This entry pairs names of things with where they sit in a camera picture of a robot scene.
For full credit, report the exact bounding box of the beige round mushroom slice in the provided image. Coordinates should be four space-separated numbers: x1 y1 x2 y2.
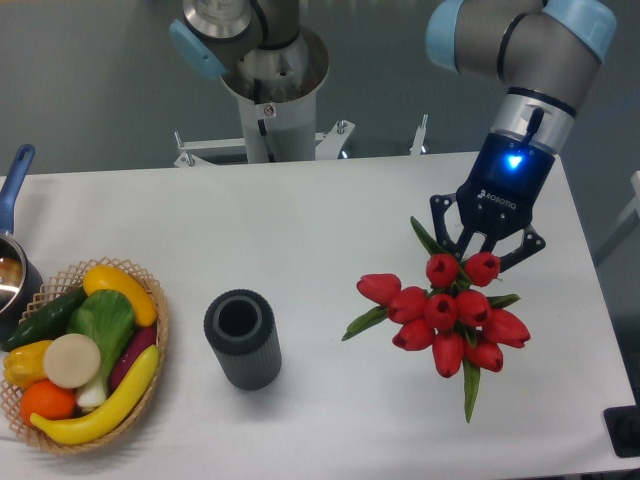
43 333 101 389

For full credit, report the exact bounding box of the black device at edge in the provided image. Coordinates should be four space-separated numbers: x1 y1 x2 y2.
603 405 639 458

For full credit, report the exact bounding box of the green bok choy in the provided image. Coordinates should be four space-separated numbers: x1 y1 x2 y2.
66 290 135 413

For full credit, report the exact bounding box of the dark grey ribbed vase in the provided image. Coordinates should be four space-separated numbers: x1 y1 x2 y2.
203 289 282 391

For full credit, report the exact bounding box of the yellow banana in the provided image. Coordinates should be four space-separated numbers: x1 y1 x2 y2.
30 345 160 446

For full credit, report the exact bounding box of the orange fruit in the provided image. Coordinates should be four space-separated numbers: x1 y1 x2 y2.
20 380 76 424

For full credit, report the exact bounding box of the yellow squash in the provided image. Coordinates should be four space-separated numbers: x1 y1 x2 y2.
82 264 158 327

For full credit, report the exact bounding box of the white frame at right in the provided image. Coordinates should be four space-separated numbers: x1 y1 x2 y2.
591 170 640 268

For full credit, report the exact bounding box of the purple sweet potato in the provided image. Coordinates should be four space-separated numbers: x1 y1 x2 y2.
109 325 157 392

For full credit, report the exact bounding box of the blue handled saucepan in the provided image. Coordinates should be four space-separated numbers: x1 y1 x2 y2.
1 144 42 341

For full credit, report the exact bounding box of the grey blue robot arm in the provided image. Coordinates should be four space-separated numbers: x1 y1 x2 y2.
169 1 617 269

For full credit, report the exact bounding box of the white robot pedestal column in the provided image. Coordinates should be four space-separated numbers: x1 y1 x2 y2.
222 27 329 164

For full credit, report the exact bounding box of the dark green cucumber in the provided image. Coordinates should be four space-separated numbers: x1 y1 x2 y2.
1 288 87 352

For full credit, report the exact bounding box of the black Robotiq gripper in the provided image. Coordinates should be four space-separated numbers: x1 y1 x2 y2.
430 133 554 273

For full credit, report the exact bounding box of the yellow bell pepper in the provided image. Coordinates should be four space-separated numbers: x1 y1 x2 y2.
3 340 53 389

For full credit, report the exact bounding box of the woven wicker basket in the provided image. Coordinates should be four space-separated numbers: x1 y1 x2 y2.
1 257 169 455

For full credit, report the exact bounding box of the white metal base frame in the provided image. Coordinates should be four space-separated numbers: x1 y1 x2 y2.
173 113 430 168

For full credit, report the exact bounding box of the red tulip bouquet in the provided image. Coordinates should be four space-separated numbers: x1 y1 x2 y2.
342 218 531 421

